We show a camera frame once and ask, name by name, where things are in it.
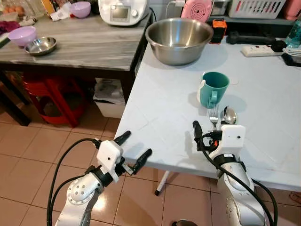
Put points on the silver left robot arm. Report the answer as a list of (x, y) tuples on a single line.
[(82, 200)]

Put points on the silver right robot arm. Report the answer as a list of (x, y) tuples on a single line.
[(240, 193)]

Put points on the silver metal fork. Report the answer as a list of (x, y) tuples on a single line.
[(213, 115)]

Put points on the white tiled table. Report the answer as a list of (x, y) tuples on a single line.
[(174, 113)]

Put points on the silver metal spoon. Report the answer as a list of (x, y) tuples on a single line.
[(229, 115)]

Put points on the white storage box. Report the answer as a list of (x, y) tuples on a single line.
[(109, 101)]

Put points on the teal green mug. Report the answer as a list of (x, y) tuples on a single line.
[(214, 89)]

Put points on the red plastic stool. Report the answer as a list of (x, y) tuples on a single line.
[(54, 94)]

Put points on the large steel mixing bowl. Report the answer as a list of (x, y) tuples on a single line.
[(178, 44)]

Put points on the grey marble top table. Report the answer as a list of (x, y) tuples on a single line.
[(89, 47)]

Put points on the white power strip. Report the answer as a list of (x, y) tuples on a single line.
[(256, 51)]

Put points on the orange and black device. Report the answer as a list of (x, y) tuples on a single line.
[(218, 32)]

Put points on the person's bare foot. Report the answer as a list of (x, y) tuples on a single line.
[(296, 197)]

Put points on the black long bar device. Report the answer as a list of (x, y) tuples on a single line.
[(249, 38)]

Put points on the black flat device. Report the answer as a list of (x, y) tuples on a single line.
[(292, 60)]

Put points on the black power plug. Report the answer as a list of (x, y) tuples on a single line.
[(279, 45)]

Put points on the pink round appliance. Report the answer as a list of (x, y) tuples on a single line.
[(197, 10)]

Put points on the small steel bowl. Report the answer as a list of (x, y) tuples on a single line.
[(41, 46)]

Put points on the white kitchen appliance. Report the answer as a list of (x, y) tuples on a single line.
[(122, 13)]

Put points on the white plastic basket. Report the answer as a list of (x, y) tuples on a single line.
[(256, 8)]

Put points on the purple bowl with rim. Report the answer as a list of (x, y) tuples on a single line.
[(80, 9)]

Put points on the clear green water bottle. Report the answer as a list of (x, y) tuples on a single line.
[(294, 35)]

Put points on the white crumpled packet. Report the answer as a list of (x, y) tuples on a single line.
[(60, 13)]

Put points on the light purple plastic bowl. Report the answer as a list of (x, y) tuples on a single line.
[(21, 36)]

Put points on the pink plastic container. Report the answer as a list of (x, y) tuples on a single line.
[(292, 8)]

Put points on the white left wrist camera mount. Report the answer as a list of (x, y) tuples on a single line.
[(109, 153)]

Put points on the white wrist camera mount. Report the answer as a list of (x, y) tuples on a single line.
[(229, 139), (109, 153)]

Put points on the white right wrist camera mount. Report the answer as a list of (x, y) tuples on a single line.
[(229, 139)]

